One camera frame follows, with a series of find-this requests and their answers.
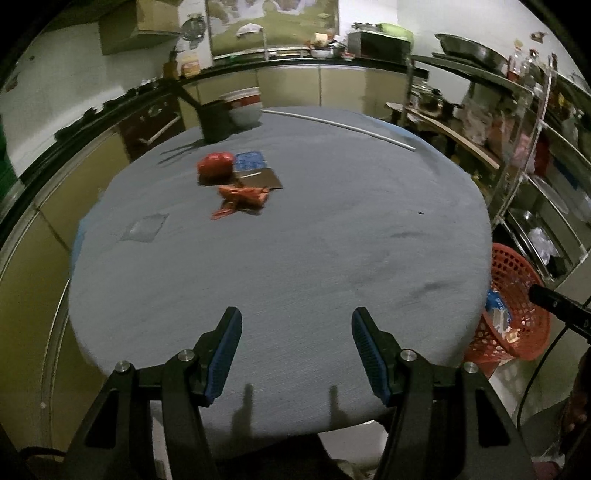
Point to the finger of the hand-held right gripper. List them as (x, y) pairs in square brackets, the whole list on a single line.
[(558, 307)]

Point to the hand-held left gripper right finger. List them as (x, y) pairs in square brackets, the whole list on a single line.
[(369, 355)]

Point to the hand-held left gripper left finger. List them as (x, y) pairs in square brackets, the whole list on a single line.
[(224, 355)]

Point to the red plastic basket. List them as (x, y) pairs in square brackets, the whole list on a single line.
[(512, 272)]

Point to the blue printed box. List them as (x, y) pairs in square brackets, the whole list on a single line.
[(496, 304)]

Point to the clear plastic container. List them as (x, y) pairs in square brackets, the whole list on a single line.
[(143, 228)]

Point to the red wrapper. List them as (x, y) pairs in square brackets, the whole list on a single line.
[(242, 196)]

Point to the red plastic bag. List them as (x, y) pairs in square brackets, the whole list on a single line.
[(214, 166)]

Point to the blue box with brown flap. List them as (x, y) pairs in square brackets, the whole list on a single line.
[(249, 161)]

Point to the white plastic bag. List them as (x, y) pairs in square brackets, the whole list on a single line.
[(542, 244)]

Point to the round grey clothed table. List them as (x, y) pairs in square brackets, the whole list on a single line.
[(286, 258)]

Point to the metal storage rack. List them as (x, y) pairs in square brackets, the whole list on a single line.
[(521, 175)]

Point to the wooden board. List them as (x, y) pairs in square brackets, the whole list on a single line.
[(452, 134)]

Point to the white thin rod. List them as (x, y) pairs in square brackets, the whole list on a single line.
[(341, 124)]

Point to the black chopstick holder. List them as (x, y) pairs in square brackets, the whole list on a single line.
[(214, 122)]

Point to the built-in oven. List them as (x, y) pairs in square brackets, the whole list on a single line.
[(147, 124)]

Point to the stack of white bowls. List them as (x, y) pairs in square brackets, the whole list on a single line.
[(242, 108)]

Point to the metal basin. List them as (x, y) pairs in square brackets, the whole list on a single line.
[(471, 50)]

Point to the gas stove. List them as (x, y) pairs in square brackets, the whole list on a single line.
[(101, 110)]

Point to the knife block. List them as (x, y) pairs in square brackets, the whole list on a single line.
[(170, 64)]

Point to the white bowl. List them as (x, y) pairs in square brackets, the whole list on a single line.
[(322, 53)]

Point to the toaster oven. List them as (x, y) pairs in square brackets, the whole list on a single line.
[(378, 46)]

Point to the metal faucet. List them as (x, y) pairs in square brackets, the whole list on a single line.
[(267, 44)]

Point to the green cloth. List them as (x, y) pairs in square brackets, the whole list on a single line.
[(388, 30)]

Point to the hanging metal strainer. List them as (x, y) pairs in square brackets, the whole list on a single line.
[(193, 30)]

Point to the white cloth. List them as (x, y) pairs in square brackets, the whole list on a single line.
[(249, 29)]

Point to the waterfall wall poster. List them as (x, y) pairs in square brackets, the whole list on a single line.
[(277, 23)]

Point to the beige wall cabinet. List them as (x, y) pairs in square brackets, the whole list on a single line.
[(138, 27)]

